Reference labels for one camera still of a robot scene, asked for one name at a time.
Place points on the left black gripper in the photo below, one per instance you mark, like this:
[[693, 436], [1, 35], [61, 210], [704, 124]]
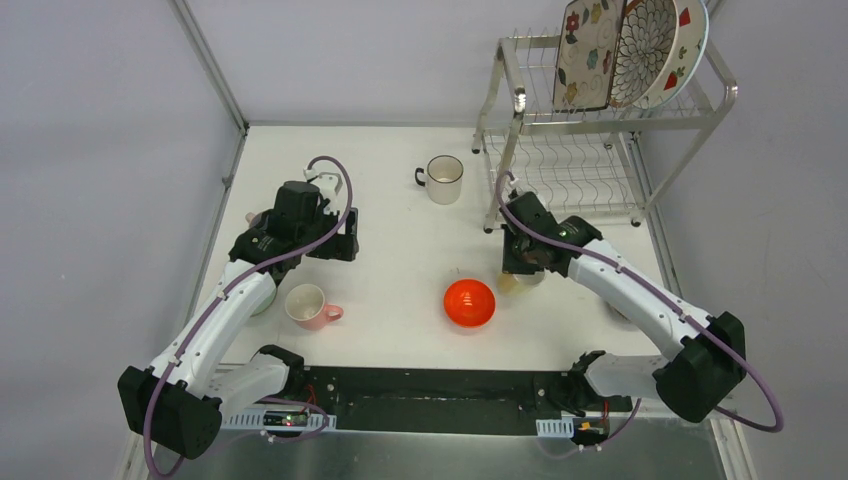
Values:
[[346, 234]]

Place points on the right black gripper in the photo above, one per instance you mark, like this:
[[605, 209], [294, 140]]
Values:
[[510, 264]]

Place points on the pale yellow mug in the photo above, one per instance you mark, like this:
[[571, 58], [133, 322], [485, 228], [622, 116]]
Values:
[[509, 284]]

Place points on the white mug black handle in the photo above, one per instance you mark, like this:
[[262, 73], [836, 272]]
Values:
[[442, 178]]

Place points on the square floral plate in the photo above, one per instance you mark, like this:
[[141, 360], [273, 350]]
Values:
[[586, 55]]

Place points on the watermelon pattern round plate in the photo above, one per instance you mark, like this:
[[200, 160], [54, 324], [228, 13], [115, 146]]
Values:
[[678, 31]]

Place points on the brown petal pattern plate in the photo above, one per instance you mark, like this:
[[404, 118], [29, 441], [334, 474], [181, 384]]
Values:
[[639, 53]]

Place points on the brown dish under right arm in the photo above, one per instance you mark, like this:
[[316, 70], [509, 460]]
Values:
[[618, 314]]

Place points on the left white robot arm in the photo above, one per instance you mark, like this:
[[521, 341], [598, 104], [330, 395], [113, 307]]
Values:
[[177, 401]]

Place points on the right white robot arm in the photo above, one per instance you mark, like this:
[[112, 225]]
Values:
[[697, 363]]

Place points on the steel two-tier dish rack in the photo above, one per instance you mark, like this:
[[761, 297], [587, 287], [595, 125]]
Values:
[[588, 164]]

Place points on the pink mug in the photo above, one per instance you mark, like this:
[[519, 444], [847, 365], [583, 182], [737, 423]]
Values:
[[307, 306]]

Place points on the orange bowl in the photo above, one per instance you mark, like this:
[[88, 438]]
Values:
[[469, 303]]

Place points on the mint green bowl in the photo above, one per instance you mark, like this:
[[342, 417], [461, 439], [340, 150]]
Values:
[[266, 303]]

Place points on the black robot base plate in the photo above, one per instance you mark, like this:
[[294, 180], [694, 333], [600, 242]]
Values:
[[472, 402]]

